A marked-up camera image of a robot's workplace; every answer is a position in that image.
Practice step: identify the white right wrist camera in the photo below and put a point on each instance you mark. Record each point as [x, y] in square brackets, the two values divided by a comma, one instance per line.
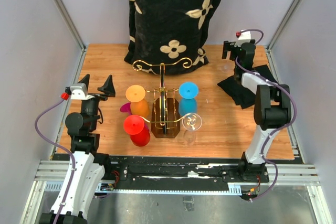
[242, 37]

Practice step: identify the red wine glass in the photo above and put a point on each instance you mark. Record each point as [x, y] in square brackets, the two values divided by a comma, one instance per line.
[141, 139]

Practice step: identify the gold wire wine glass rack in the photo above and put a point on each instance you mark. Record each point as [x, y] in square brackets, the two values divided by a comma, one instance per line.
[165, 118]

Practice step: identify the black floral patterned pillow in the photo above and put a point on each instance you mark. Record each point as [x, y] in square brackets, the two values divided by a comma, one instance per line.
[172, 32]

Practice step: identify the left aluminium frame post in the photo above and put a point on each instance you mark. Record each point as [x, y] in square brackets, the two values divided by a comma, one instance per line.
[71, 25]

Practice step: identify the aluminium frame post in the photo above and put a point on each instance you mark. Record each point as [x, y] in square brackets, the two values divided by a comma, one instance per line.
[71, 25]
[284, 22]

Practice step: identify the right aluminium frame post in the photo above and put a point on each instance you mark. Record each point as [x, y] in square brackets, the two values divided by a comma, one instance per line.
[284, 22]

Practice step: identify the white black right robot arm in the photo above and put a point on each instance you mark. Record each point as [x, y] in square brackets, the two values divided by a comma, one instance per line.
[272, 109]

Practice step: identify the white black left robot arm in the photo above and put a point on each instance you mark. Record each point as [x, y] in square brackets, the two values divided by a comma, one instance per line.
[86, 167]

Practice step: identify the black folded cloth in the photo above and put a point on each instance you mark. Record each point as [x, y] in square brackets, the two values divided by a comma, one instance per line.
[240, 95]

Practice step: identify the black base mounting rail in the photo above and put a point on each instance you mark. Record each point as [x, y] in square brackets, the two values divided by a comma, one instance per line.
[150, 173]

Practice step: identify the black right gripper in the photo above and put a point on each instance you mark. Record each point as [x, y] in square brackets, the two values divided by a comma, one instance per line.
[227, 46]

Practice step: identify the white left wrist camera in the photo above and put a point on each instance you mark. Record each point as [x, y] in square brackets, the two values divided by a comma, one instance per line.
[77, 91]

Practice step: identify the clear wine glass front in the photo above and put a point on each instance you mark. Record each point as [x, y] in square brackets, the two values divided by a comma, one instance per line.
[191, 122]

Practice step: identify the orange wine glass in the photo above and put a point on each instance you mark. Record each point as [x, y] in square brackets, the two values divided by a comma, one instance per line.
[135, 94]

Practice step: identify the blue wine glass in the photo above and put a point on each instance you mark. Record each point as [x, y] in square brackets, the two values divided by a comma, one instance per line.
[188, 92]

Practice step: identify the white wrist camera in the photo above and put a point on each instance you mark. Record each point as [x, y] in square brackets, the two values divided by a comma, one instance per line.
[242, 37]
[77, 91]

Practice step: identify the magenta wine glass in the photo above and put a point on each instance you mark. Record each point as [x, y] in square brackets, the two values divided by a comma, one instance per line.
[127, 108]

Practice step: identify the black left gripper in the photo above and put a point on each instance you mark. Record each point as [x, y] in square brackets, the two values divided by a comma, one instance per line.
[108, 88]

